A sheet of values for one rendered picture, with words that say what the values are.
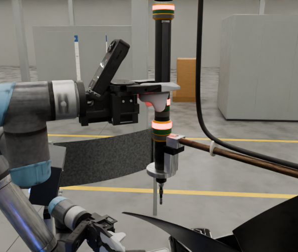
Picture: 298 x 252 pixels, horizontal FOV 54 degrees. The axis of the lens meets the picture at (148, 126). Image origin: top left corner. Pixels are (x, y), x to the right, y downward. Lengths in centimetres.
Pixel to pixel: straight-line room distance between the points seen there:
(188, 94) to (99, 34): 337
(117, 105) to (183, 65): 803
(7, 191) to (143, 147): 195
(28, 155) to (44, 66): 659
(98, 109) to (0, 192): 45
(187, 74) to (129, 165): 616
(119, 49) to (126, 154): 212
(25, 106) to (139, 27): 432
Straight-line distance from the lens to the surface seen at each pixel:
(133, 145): 266
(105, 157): 257
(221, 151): 57
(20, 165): 58
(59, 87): 55
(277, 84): 688
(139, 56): 481
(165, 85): 59
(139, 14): 482
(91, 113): 58
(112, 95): 56
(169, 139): 63
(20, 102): 54
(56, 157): 139
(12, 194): 93
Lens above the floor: 174
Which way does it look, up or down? 16 degrees down
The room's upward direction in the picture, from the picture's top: straight up
